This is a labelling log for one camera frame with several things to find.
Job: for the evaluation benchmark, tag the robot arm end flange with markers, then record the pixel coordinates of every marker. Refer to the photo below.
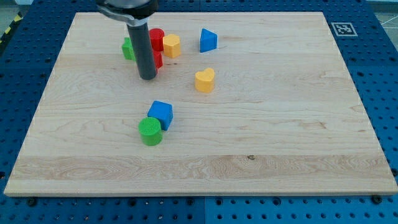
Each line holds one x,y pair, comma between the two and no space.
132,12

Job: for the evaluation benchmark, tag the yellow heart block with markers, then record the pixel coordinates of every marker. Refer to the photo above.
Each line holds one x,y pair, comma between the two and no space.
205,80

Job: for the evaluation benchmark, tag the yellow hexagon block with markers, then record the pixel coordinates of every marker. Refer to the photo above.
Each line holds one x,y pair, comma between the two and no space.
171,45

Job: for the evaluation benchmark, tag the blue cube block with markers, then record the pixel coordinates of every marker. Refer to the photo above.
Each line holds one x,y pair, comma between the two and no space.
163,112

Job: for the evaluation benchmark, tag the green cylinder block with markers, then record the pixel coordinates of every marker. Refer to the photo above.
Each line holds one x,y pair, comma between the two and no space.
150,131

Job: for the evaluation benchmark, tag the wooden board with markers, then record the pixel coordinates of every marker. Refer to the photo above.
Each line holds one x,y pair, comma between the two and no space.
284,117

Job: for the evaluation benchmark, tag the red block behind rod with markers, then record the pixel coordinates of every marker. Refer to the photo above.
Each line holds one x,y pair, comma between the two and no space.
157,59

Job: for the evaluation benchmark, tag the blue triangle block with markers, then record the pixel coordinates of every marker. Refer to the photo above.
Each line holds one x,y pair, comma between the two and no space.
208,40

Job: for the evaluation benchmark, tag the red cylinder block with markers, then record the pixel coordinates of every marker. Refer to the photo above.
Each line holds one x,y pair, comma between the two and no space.
156,39

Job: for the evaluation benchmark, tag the green star block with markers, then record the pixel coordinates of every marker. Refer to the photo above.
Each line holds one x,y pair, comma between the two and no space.
127,49

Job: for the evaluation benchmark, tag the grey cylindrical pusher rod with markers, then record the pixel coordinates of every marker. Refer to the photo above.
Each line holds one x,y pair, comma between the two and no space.
140,40

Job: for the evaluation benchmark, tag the fiducial marker tag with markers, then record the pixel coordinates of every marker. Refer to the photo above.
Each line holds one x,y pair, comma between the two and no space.
344,29

